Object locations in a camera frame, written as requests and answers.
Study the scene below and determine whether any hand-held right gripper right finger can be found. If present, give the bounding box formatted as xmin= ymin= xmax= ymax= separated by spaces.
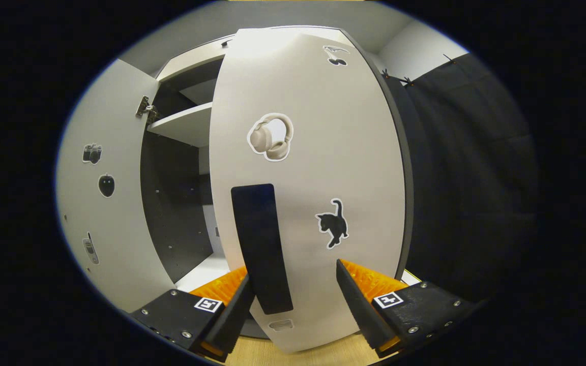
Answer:
xmin=336 ymin=258 xmax=477 ymax=359

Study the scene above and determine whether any black door handle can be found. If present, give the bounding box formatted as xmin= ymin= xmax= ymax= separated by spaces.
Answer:
xmin=230 ymin=184 xmax=294 ymax=315

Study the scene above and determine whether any black backdrop cloth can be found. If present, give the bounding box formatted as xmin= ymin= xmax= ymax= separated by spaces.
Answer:
xmin=381 ymin=52 xmax=539 ymax=306

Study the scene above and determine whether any cabinet door with cat sticker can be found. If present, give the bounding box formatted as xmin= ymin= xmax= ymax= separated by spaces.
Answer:
xmin=209 ymin=27 xmax=415 ymax=355

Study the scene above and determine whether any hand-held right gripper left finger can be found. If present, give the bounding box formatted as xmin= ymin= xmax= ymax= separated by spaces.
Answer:
xmin=130 ymin=266 xmax=257 ymax=363

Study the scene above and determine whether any metal door hinge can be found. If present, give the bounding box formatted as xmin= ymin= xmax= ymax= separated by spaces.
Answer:
xmin=135 ymin=95 xmax=159 ymax=123

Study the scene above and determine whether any white cabinet shelf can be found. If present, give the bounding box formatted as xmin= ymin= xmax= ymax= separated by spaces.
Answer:
xmin=146 ymin=102 xmax=214 ymax=148

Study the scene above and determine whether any cabinet door with camera sticker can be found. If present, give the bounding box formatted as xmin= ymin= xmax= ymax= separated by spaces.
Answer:
xmin=55 ymin=58 xmax=178 ymax=314

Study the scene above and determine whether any white cabinet drawer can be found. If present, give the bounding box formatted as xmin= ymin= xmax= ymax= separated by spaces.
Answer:
xmin=158 ymin=40 xmax=239 ymax=82

